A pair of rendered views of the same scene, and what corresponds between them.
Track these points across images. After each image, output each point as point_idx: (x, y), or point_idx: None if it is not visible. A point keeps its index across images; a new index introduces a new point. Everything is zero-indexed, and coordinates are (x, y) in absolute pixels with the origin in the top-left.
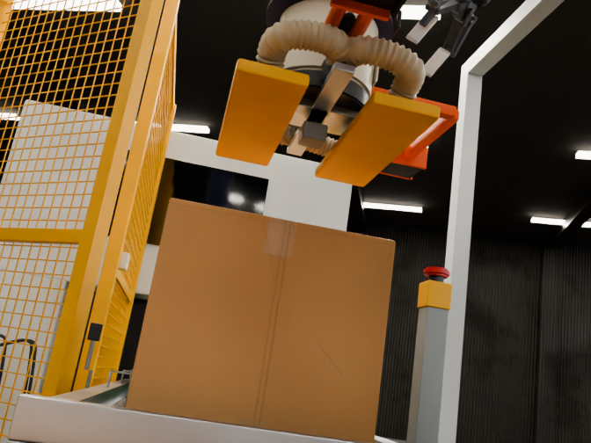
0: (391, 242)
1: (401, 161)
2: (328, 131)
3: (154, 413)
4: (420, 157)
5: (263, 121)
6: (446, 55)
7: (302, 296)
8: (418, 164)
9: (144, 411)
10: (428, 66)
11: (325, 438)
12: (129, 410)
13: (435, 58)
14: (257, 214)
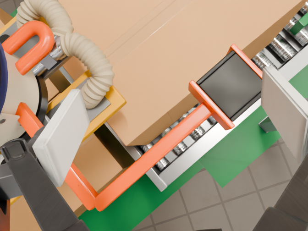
0: (123, 143)
1: (200, 102)
2: None
3: (71, 84)
4: (220, 122)
5: None
6: (292, 151)
7: None
8: (217, 121)
9: (69, 80)
10: (270, 92)
11: (114, 135)
12: (65, 77)
13: (283, 111)
14: (63, 67)
